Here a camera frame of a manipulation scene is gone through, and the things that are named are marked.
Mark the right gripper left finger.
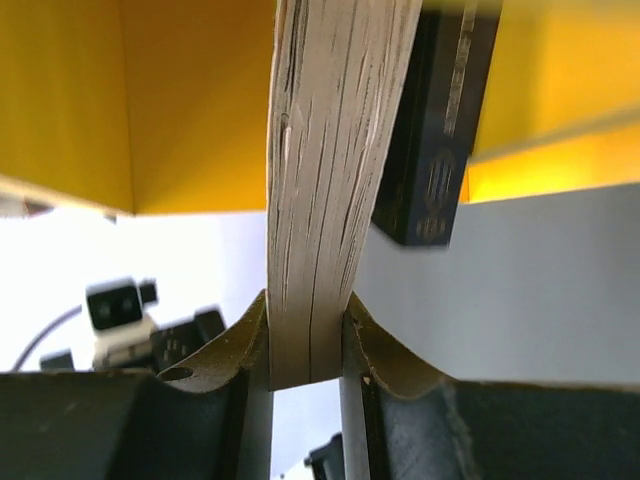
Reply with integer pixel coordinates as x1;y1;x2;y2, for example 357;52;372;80
1;296;273;479

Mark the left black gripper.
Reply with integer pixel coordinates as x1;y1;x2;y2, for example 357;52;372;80
39;308;226;374

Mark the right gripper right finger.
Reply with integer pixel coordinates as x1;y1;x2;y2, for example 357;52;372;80
340;297;639;479

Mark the dark Tale of Two Cities book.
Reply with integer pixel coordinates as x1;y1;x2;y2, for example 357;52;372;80
372;2;501;247

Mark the lime 65-Storey Treehouse book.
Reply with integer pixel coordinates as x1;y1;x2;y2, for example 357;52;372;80
266;1;422;390

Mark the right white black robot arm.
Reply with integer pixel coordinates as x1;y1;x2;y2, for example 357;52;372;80
1;296;639;479

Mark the yellow wooden shelf box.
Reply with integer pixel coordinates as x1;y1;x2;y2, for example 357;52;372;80
1;1;639;215

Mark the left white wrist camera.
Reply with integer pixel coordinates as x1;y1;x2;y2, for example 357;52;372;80
85;277;158;371

